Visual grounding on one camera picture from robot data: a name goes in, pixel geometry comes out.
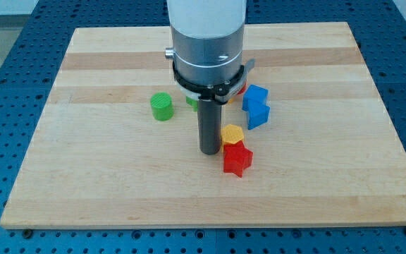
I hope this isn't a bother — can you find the red circle block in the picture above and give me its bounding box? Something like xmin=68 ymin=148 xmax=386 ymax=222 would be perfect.
xmin=237 ymin=83 xmax=247 ymax=95

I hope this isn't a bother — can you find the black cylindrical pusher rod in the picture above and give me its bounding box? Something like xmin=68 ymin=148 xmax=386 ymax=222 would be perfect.
xmin=197 ymin=100 xmax=221 ymax=155

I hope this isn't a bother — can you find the blue cube block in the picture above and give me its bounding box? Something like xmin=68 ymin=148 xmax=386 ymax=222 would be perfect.
xmin=242 ymin=84 xmax=269 ymax=111

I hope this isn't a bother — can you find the red star block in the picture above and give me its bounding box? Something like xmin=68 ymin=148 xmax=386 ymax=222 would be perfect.
xmin=223 ymin=141 xmax=254 ymax=178

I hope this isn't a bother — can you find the green cylinder block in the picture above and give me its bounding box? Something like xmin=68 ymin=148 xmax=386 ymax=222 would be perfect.
xmin=150 ymin=92 xmax=174 ymax=121

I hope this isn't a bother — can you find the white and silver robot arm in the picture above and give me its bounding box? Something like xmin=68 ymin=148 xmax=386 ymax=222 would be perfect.
xmin=165 ymin=0 xmax=247 ymax=86

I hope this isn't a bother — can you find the green block behind rod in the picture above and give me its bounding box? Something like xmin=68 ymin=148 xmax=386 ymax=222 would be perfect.
xmin=186 ymin=97 xmax=198 ymax=111

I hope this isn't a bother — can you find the black clamp ring with lever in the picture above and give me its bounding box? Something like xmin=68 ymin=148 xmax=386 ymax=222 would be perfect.
xmin=172 ymin=59 xmax=256 ymax=104

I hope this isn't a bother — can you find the wooden board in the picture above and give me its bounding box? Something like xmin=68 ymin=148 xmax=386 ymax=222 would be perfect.
xmin=0 ymin=22 xmax=406 ymax=229

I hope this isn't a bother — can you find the yellow hexagon block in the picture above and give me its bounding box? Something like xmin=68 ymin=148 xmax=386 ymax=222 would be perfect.
xmin=221 ymin=124 xmax=245 ymax=151

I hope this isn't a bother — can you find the blue angular block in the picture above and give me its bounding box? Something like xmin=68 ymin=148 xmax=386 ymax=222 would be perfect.
xmin=247 ymin=103 xmax=270 ymax=130

